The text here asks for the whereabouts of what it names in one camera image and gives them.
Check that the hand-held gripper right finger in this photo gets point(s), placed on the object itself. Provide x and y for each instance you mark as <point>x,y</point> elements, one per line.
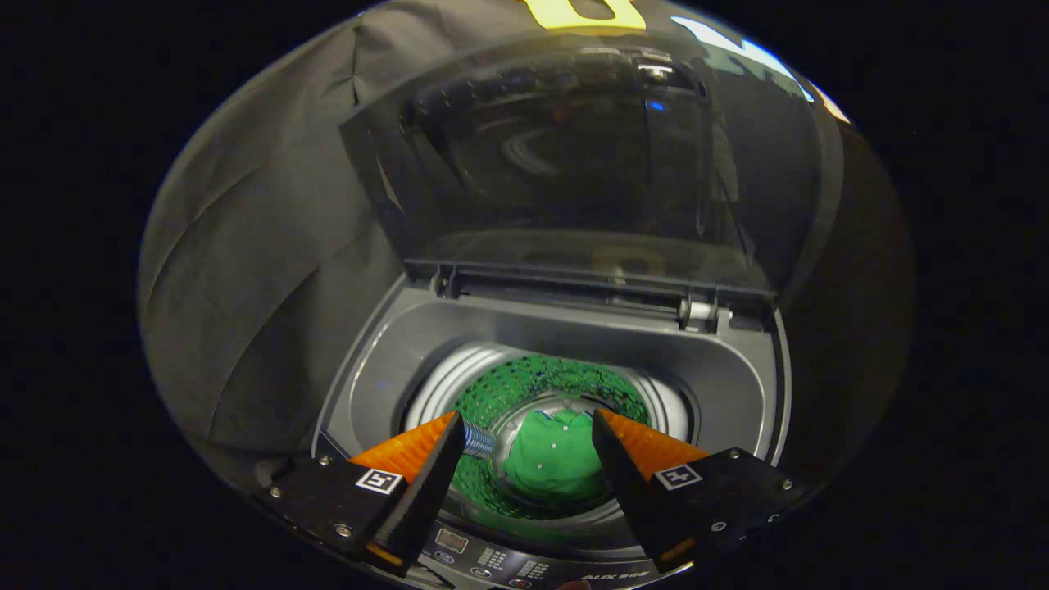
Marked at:
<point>627,492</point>

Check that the green polo shirt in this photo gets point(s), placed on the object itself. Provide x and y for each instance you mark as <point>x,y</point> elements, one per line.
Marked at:
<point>549,459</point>

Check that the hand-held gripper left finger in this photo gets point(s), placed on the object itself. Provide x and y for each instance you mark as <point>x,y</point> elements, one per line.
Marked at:
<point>430,483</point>

